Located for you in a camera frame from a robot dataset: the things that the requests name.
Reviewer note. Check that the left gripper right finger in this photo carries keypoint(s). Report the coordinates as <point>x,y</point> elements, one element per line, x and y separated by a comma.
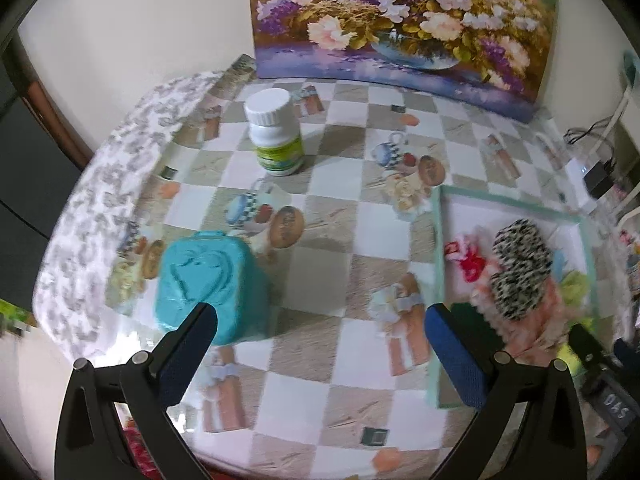
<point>551,441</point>

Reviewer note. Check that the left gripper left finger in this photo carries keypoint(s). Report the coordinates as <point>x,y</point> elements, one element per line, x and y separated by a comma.
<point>90,443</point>

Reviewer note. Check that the green tissue pack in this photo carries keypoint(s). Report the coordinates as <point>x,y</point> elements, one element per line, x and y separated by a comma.
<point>574,364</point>

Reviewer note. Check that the pink white fuzzy cloth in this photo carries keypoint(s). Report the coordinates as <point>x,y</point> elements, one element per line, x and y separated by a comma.
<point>534,336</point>

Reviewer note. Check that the lime green cloth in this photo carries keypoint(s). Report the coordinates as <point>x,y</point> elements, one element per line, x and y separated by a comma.
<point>574,289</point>

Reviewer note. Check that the yellow green sponge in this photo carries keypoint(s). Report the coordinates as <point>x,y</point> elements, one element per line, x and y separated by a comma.
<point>475,327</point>

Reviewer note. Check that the leopard print scrunchie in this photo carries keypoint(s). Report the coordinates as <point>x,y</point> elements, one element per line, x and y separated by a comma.
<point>524,261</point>

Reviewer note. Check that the blue face mask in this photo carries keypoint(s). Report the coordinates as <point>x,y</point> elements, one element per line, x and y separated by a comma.
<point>558,265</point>

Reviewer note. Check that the teal shallow tray box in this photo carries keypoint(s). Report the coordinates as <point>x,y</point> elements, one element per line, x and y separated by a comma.
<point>465,225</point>

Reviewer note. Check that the black power adapter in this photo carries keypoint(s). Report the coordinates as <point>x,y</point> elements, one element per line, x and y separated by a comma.
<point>601,177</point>

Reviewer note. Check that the teal plastic toy case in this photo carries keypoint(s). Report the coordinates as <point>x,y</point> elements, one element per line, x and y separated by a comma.
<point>220,270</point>

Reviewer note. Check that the white power strip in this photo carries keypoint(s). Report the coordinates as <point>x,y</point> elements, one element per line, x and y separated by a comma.
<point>576,172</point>

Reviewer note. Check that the patterned tablecloth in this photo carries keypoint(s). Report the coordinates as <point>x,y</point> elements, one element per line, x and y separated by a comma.
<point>320,218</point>

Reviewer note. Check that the white pill bottle green label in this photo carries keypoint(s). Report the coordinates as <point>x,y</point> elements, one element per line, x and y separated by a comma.
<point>274,131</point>

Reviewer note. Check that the flower painting canvas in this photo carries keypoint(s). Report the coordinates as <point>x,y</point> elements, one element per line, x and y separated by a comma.
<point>488,53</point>

